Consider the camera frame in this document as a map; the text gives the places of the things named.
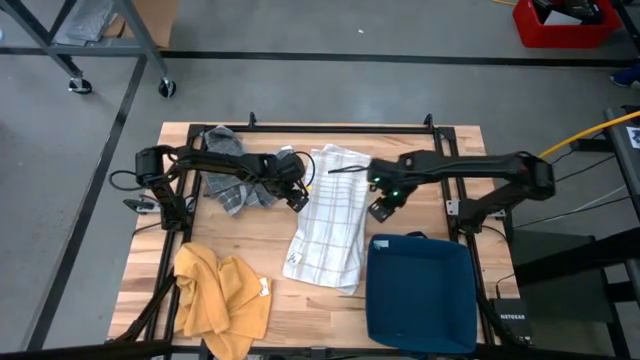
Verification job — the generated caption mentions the grey checked towel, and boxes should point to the grey checked towel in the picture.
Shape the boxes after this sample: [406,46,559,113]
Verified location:
[202,124,297,218]

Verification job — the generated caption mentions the white checked towel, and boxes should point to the white checked towel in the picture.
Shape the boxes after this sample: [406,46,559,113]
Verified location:
[282,143,372,296]

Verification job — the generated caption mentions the blue fabric bin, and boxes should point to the blue fabric bin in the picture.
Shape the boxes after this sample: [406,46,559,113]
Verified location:
[364,230,479,355]

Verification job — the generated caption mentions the yellow towel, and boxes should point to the yellow towel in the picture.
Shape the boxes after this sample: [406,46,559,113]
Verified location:
[173,242,274,360]

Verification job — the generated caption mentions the black floor stand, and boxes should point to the black floor stand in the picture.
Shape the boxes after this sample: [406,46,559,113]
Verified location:
[509,227,640,360]

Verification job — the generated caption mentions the brown cardboard box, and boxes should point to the brown cardboard box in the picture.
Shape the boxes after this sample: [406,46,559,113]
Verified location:
[103,0,181,50]

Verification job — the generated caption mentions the grey metal cart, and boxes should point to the grey metal cart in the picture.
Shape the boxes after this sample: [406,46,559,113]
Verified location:
[0,0,177,99]

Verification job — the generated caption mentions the red plastic crate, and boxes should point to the red plastic crate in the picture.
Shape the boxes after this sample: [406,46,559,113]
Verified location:
[512,0,623,50]

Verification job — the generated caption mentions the black side desk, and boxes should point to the black side desk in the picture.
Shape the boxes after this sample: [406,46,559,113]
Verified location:
[603,104,640,224]

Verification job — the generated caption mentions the black device in crate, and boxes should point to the black device in crate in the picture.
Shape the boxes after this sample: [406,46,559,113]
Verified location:
[530,0,605,25]

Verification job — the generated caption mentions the grey plastic bag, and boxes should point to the grey plastic bag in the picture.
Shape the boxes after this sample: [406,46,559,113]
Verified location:
[52,0,119,46]

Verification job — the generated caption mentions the person's blue shoe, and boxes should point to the person's blue shoe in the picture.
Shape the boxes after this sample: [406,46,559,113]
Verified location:
[609,64,640,89]

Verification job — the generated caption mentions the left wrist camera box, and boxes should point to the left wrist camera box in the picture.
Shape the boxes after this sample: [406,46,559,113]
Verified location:
[285,189,310,214]

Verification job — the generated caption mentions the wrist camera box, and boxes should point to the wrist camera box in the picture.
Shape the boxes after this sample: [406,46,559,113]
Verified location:
[367,196,397,224]
[285,189,310,214]

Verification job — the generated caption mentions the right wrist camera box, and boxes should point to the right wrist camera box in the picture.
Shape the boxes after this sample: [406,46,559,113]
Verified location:
[367,196,397,224]

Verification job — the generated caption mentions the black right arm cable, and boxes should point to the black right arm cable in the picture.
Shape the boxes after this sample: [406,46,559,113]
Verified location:
[327,163,375,176]

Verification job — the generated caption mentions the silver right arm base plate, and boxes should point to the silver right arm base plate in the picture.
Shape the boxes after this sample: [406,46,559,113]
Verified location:
[446,198,507,220]

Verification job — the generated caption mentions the black outer rig frame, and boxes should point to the black outer rig frame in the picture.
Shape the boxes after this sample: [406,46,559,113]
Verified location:
[0,44,640,360]

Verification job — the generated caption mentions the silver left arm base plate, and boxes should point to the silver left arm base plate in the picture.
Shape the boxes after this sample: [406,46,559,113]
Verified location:
[122,197,162,215]

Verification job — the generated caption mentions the black network switch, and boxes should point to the black network switch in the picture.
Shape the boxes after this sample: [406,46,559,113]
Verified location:
[488,297,534,342]

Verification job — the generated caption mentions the black floor cable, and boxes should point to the black floor cable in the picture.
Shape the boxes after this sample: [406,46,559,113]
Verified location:
[512,194,632,230]
[552,154,617,185]

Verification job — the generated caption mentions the white floor cable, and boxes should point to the white floor cable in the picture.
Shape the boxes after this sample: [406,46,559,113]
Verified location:
[569,184,629,214]

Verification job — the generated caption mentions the thick yellow cable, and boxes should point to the thick yellow cable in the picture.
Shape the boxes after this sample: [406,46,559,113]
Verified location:
[538,109,640,160]

